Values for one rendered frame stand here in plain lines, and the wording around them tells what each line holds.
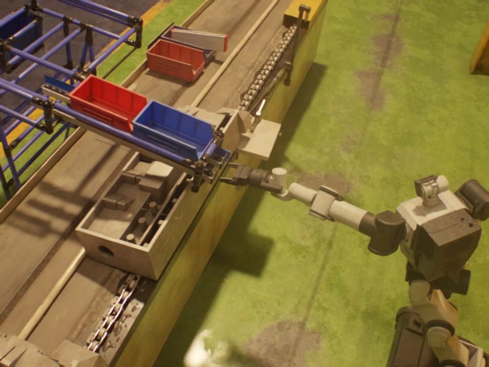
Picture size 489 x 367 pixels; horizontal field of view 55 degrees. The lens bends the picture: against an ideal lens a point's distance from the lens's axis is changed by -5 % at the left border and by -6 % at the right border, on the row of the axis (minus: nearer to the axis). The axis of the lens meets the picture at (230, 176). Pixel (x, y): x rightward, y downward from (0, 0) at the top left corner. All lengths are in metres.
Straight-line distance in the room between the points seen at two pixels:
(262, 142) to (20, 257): 1.40
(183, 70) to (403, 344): 2.10
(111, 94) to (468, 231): 1.56
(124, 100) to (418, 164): 2.71
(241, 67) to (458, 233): 2.00
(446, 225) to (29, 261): 1.77
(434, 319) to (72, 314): 1.66
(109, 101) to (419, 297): 1.65
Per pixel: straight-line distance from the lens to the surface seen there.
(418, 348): 2.96
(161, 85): 3.20
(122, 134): 2.03
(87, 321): 2.15
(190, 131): 2.11
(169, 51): 3.39
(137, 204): 2.24
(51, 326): 2.16
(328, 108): 4.46
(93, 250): 2.23
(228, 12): 4.09
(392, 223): 1.94
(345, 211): 2.01
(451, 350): 2.75
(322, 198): 2.03
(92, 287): 2.22
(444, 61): 5.77
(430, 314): 2.52
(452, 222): 2.00
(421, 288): 2.31
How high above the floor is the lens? 2.63
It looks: 46 degrees down
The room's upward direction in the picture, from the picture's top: 7 degrees clockwise
